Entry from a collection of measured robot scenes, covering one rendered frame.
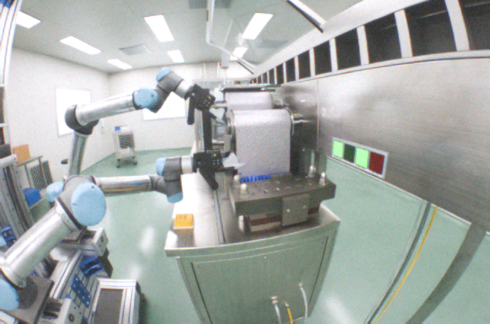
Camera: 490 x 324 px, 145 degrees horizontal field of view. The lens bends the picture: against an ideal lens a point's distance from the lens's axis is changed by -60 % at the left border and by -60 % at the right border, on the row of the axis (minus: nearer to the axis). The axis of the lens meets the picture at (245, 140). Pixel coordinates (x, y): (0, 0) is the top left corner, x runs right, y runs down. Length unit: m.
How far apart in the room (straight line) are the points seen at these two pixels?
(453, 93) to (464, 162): 0.13
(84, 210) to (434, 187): 0.82
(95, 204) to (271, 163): 0.68
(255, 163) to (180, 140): 5.73
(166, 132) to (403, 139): 6.36
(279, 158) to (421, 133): 0.59
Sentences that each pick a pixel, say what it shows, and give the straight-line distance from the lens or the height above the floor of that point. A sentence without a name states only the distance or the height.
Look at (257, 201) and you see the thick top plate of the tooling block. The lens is 0.66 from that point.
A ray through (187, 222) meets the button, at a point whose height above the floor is 0.92.
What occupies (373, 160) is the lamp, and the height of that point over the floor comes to 1.19.
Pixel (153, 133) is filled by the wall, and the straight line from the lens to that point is 6.63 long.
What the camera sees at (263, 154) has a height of 1.13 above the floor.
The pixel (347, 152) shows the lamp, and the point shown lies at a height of 1.19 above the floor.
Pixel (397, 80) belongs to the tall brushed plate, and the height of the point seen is 1.40.
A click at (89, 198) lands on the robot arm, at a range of 0.58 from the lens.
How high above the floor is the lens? 1.34
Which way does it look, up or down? 10 degrees down
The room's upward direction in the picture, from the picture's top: 2 degrees counter-clockwise
